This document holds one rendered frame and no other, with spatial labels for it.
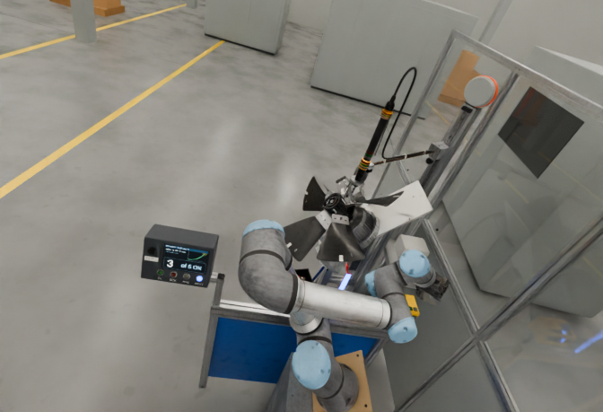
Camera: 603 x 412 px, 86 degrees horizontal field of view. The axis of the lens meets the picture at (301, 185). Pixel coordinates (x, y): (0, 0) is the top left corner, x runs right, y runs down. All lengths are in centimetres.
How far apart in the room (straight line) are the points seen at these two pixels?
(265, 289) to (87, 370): 185
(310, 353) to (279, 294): 36
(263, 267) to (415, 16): 643
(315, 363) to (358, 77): 635
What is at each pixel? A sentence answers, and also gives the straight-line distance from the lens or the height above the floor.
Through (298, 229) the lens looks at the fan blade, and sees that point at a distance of 181.
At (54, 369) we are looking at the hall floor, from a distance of 257.
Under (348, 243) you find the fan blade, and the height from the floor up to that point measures 118.
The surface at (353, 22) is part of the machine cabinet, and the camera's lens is 683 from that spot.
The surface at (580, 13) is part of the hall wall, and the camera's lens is 1580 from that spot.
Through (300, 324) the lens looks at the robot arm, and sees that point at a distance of 113.
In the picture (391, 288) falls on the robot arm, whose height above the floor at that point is 155.
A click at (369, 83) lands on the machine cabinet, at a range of 710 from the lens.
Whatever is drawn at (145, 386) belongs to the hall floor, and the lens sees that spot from 242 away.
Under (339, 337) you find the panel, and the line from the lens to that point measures 187.
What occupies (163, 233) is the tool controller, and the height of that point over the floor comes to 124.
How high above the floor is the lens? 224
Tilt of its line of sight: 35 degrees down
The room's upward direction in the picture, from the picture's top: 18 degrees clockwise
